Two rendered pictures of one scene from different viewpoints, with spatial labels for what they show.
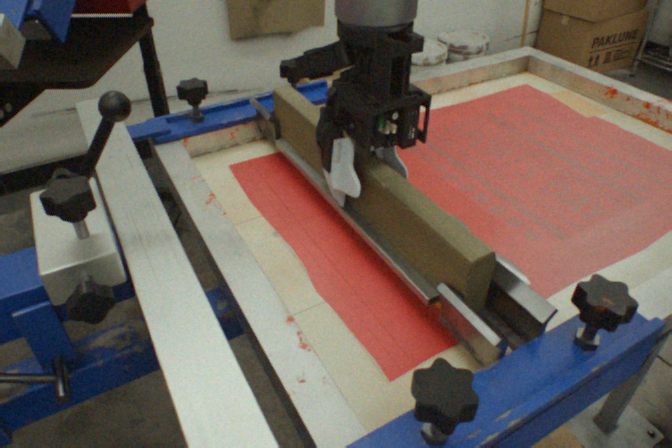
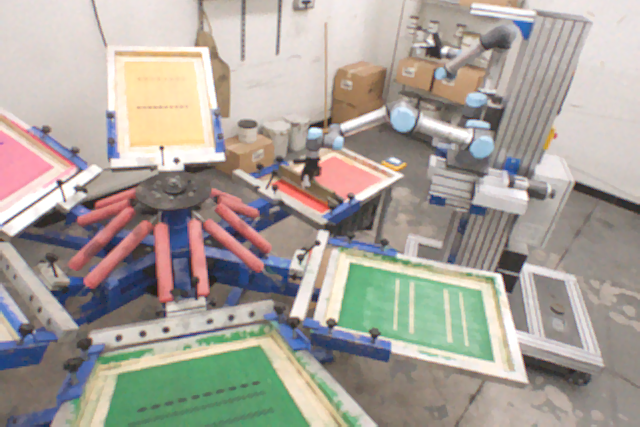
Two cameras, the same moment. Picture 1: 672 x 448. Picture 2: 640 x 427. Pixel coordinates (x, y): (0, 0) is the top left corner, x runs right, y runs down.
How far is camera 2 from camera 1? 1.97 m
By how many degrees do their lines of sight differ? 20
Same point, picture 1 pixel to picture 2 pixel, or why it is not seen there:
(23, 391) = (258, 225)
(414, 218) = (321, 188)
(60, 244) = (272, 195)
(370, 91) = (312, 167)
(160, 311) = (289, 203)
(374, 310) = (315, 205)
